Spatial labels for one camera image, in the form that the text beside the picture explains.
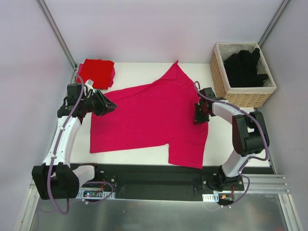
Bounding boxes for magenta t shirt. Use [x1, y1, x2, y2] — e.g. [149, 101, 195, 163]
[90, 63, 208, 169]

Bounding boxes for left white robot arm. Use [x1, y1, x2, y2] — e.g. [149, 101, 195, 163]
[32, 84, 118, 200]

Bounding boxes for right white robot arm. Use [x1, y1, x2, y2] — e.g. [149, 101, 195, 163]
[194, 99, 269, 192]

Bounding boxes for folded red t shirt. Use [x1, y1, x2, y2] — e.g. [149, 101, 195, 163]
[80, 59, 115, 90]

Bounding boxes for wicker basket with liner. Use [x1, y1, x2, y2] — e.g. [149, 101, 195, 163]
[210, 43, 277, 107]

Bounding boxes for black clothes in basket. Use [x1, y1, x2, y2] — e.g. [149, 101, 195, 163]
[223, 48, 269, 88]

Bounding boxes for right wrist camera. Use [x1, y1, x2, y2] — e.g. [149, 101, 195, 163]
[199, 87, 216, 99]

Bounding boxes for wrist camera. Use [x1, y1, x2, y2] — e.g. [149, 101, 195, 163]
[67, 83, 83, 100]
[199, 87, 216, 99]

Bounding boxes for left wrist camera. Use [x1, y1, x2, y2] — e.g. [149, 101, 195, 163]
[67, 83, 83, 100]

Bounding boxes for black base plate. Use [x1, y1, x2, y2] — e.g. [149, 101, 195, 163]
[73, 163, 245, 200]

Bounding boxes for right slotted cable duct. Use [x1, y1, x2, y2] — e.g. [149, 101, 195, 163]
[202, 193, 234, 203]

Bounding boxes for slotted cable duct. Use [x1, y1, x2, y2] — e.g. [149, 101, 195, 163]
[202, 193, 234, 203]
[76, 190, 116, 200]

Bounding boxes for right aluminium frame post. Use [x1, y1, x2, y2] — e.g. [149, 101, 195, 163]
[258, 0, 292, 48]

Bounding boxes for aluminium frame post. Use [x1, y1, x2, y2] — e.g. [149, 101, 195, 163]
[36, 0, 77, 70]
[258, 0, 292, 48]

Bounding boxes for left slotted cable duct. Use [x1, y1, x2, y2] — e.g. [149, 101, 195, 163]
[76, 190, 116, 200]

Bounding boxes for aluminium front rail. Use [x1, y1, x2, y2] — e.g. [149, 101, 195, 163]
[30, 169, 289, 193]

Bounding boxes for left aluminium frame post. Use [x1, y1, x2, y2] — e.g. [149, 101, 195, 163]
[36, 0, 77, 70]

